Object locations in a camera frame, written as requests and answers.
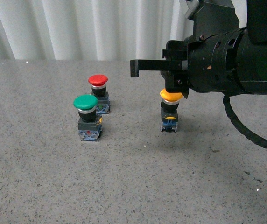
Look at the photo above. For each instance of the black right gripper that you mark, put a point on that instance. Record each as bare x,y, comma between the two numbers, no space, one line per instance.
206,66

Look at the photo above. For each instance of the yellow mushroom push button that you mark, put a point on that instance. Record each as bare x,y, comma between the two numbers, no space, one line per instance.
169,115

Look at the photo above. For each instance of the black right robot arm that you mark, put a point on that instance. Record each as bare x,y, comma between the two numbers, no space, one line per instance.
252,50

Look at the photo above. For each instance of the red mushroom push button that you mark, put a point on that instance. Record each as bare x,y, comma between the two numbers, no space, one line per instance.
98,89

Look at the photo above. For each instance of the green mushroom push button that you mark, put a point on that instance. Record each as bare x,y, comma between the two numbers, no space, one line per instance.
89,123

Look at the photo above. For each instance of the white pleated curtain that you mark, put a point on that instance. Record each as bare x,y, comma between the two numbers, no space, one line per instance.
90,29

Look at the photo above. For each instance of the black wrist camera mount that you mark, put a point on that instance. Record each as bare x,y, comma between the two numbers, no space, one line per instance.
211,17

